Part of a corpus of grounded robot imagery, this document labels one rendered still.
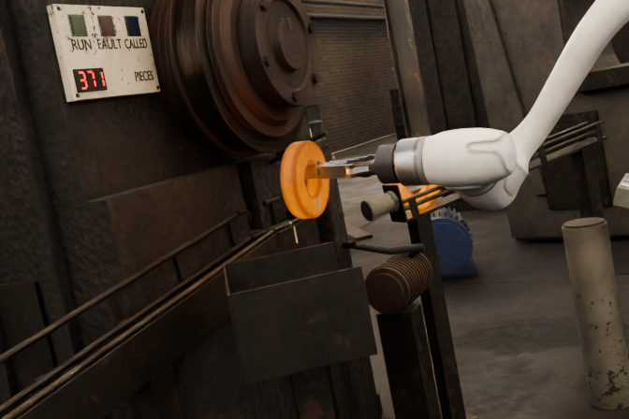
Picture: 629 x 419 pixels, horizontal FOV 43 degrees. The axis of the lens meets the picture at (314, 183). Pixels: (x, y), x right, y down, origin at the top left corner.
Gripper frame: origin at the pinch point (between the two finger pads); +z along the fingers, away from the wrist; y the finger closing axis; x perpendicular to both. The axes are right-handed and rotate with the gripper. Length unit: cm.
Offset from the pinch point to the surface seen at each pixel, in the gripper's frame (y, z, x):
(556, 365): 112, -22, -84
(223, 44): 2.9, 16.4, 27.7
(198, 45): -2.8, 18.6, 28.0
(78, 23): -22, 32, 34
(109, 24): -13.5, 31.7, 34.2
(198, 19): -1.0, 18.8, 33.3
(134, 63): -7.6, 31.8, 26.4
